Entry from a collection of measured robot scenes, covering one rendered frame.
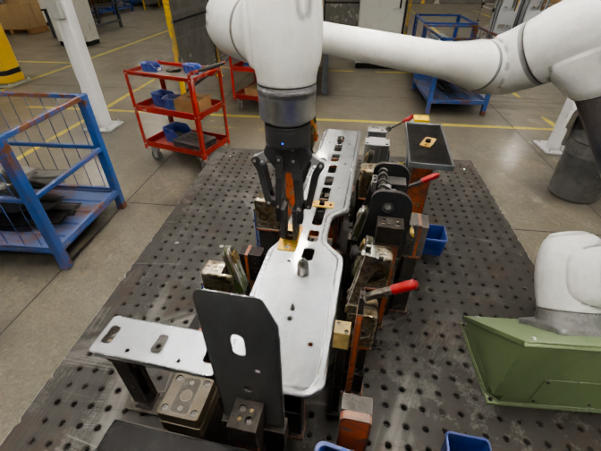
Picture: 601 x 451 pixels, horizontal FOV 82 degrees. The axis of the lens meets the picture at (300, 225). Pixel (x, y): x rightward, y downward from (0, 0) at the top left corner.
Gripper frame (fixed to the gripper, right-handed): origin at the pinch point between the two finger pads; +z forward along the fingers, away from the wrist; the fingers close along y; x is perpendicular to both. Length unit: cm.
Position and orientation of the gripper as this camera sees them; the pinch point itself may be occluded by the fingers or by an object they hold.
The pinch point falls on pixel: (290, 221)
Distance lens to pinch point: 68.2
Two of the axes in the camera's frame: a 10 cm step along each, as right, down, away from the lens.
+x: -2.0, 5.8, -7.9
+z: 0.0, 8.0, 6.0
